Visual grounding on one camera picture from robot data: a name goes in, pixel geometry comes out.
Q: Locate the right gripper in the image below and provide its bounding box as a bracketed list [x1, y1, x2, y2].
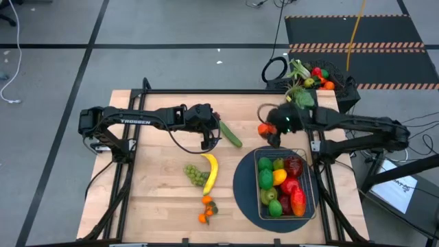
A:
[267, 102, 309, 148]

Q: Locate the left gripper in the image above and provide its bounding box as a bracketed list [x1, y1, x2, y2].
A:
[187, 104, 220, 151]

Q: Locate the orange bell pepper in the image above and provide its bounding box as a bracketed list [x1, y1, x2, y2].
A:
[257, 122, 278, 139]

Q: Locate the green cucumber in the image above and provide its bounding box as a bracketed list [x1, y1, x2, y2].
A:
[219, 120, 244, 149]

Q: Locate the round glossy green fruit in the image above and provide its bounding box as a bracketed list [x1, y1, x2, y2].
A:
[257, 156, 274, 172]

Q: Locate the yellow banana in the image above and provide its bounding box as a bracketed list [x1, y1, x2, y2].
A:
[200, 152, 220, 196]

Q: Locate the large dark red fruit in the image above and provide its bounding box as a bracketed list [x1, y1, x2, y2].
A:
[283, 156, 305, 178]

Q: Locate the yellow orange mango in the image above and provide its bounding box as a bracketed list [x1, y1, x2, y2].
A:
[272, 168, 288, 187]

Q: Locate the green grape bunch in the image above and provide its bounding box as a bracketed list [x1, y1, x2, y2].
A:
[183, 164, 211, 188]

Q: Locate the large green lime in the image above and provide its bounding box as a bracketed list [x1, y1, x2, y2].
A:
[258, 168, 274, 191]

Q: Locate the red apple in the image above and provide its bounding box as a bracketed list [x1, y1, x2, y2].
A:
[279, 176, 300, 196]

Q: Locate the bright green pear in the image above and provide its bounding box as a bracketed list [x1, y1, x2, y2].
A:
[259, 187, 278, 206]

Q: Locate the maroon apple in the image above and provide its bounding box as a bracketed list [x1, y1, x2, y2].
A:
[277, 193, 293, 216]

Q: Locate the red orange mango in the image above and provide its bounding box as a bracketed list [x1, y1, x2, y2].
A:
[290, 187, 307, 217]

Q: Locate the small green lime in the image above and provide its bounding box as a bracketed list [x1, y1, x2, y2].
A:
[268, 199, 284, 217]

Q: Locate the round dark blue mat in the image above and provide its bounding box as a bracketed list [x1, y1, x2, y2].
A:
[233, 145, 322, 234]

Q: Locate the tangerine sprig with leaves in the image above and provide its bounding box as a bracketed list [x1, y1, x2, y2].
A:
[198, 195, 220, 226]

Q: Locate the bok choy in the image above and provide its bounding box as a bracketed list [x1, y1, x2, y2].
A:
[286, 58, 311, 82]

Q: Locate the black box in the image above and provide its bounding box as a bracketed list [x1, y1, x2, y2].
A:
[265, 77, 361, 107]

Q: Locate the monitor with white screen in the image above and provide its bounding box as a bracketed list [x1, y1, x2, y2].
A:
[370, 159, 418, 215]

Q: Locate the black hazard-striped floor mat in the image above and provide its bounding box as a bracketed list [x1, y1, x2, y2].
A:
[284, 14, 439, 91]

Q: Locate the black chair base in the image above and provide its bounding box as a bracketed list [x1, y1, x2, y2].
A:
[0, 10, 17, 27]

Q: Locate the black table frame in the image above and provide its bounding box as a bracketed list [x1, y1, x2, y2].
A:
[77, 77, 370, 247]

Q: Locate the black wire basket gold rim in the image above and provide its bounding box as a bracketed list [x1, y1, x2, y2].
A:
[253, 147, 318, 220]

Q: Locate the black cable with coil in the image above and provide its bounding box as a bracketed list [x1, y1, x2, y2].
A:
[261, 0, 289, 83]

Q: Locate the black wire bowl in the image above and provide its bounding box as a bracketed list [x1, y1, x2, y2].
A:
[301, 60, 348, 91]

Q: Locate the yellow hanging cable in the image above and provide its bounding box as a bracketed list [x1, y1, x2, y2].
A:
[345, 0, 367, 71]

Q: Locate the white floor cable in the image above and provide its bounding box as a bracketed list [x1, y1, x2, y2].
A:
[0, 0, 23, 104]

